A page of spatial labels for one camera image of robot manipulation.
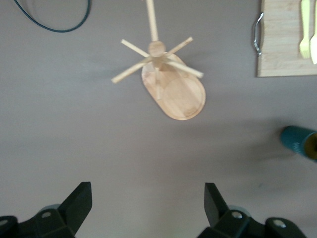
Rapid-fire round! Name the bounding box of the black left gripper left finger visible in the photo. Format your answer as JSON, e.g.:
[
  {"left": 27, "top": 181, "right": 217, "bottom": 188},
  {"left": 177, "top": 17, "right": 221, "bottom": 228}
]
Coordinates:
[{"left": 17, "top": 181, "right": 93, "bottom": 238}]

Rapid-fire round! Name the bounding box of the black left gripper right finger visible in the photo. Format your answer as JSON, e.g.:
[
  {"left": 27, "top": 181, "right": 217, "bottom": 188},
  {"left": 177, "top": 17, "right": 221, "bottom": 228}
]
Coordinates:
[{"left": 198, "top": 182, "right": 267, "bottom": 238}]

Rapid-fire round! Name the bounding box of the dark teal mug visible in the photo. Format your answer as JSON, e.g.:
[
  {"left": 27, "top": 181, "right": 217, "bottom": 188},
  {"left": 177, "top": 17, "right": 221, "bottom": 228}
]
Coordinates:
[{"left": 279, "top": 125, "right": 317, "bottom": 163}]

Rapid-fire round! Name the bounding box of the wooden mug rack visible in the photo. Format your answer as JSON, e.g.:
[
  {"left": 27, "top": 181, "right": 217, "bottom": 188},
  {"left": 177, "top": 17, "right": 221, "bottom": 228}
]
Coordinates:
[{"left": 110, "top": 0, "right": 206, "bottom": 121}]

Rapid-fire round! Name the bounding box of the bamboo cutting board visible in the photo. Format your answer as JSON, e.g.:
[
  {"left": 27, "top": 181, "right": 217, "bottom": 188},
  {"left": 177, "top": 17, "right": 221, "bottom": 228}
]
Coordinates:
[{"left": 252, "top": 0, "right": 317, "bottom": 78}]

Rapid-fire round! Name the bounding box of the yellow plastic fork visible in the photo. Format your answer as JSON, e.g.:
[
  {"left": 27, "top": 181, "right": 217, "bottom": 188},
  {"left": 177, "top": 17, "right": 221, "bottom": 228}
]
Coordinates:
[{"left": 299, "top": 0, "right": 312, "bottom": 59}]

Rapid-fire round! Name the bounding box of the looped black table cable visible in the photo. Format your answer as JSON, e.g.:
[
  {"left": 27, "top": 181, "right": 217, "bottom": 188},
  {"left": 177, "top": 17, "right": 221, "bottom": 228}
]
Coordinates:
[{"left": 13, "top": 0, "right": 91, "bottom": 33}]

